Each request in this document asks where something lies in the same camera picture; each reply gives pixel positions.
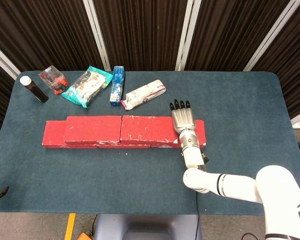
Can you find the blue toothpaste box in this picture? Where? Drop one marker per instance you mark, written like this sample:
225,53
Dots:
117,86

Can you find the teal snack packet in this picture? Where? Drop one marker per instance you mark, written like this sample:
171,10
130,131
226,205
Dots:
87,86

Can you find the red brick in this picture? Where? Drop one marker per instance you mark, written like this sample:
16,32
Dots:
147,128
92,128
52,132
125,146
200,132

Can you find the clear plastic box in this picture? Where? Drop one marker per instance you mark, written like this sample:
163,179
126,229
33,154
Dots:
52,78

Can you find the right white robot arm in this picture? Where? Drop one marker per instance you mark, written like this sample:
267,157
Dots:
277,190

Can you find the brown bottle white cap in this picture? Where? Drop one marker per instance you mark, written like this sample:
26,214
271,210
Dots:
36,91

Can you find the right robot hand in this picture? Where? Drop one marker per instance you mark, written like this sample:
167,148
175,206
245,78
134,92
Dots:
183,120

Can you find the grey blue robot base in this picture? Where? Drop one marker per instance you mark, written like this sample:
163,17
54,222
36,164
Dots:
147,225

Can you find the orange floor object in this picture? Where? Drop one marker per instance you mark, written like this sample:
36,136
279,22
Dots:
85,236

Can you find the white pink printed packet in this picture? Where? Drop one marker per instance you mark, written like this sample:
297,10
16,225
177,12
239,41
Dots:
145,93

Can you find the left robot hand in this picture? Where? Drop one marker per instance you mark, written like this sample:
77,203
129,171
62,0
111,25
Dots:
0,193

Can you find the yellow floor tape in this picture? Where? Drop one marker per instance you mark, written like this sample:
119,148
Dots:
70,227

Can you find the blue felt table cover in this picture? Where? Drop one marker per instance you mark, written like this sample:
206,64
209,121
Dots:
240,112

